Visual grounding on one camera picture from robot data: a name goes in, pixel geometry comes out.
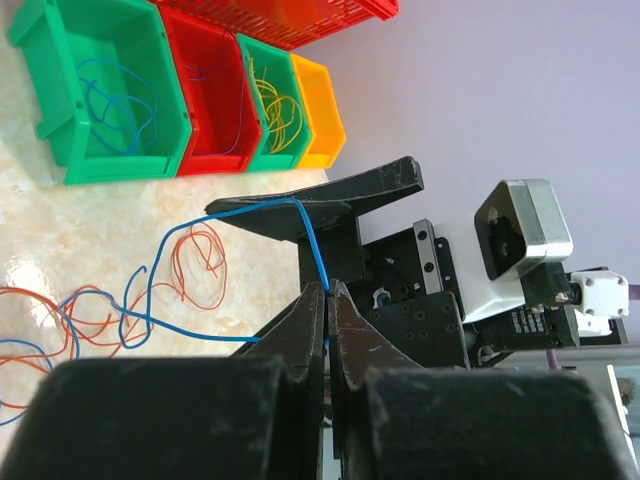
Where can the right green bin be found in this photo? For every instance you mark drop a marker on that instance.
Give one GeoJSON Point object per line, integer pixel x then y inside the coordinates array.
{"type": "Point", "coordinates": [276, 95]}

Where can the green bin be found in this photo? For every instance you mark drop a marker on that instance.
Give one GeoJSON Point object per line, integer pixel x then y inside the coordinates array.
{"type": "Point", "coordinates": [111, 102]}
{"type": "Point", "coordinates": [276, 95]}

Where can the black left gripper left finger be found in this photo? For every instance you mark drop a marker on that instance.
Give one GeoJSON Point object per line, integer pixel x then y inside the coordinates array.
{"type": "Point", "coordinates": [254, 415]}

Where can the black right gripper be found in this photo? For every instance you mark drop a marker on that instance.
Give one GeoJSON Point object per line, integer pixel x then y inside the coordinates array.
{"type": "Point", "coordinates": [404, 284]}

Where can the left green bin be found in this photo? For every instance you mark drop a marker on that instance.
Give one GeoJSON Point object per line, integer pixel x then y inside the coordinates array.
{"type": "Point", "coordinates": [111, 102]}

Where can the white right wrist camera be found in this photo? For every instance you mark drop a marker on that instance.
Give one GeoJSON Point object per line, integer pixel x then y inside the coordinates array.
{"type": "Point", "coordinates": [519, 227]}

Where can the red plastic basket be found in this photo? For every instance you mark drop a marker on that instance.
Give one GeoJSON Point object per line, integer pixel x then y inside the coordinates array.
{"type": "Point", "coordinates": [286, 24]}

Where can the red bin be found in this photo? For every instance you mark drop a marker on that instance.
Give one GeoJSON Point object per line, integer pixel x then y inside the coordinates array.
{"type": "Point", "coordinates": [213, 79]}

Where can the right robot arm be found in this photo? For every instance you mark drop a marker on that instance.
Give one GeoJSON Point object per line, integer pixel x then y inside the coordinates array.
{"type": "Point", "coordinates": [562, 309]}

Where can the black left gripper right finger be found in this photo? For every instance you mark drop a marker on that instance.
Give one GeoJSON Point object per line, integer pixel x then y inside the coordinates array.
{"type": "Point", "coordinates": [394, 419]}

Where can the yellow bin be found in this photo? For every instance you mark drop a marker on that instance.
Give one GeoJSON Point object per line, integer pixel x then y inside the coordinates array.
{"type": "Point", "coordinates": [318, 96]}

